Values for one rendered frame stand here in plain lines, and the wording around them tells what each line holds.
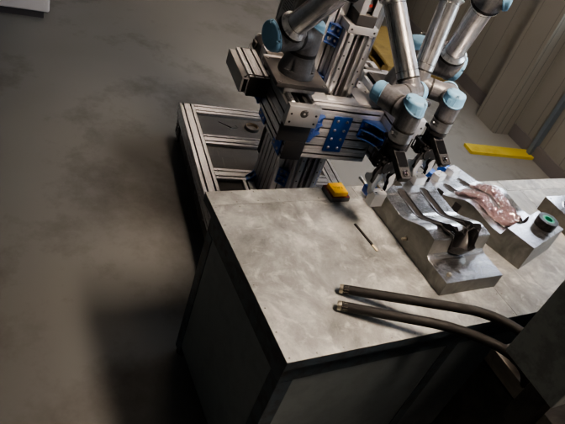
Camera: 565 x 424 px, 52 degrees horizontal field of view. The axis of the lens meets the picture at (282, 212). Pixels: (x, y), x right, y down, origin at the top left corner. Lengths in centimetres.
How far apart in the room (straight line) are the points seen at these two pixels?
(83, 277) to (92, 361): 44
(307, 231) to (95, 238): 126
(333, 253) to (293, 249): 14
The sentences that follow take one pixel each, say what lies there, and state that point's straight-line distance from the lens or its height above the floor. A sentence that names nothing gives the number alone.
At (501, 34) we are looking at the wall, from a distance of 589.
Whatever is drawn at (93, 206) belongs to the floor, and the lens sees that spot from 305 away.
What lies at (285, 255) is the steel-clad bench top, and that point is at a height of 80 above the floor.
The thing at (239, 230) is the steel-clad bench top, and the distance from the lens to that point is 184.
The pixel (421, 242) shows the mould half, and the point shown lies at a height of 88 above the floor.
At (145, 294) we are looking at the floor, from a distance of 266.
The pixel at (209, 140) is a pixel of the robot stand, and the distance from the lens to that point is 330.
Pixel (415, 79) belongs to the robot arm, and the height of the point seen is 130.
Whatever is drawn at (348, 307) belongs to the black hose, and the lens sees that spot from 170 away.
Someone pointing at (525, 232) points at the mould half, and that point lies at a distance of 230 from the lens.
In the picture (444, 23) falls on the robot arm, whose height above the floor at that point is 143.
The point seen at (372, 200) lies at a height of 93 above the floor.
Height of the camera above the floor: 198
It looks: 37 degrees down
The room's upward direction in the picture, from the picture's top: 21 degrees clockwise
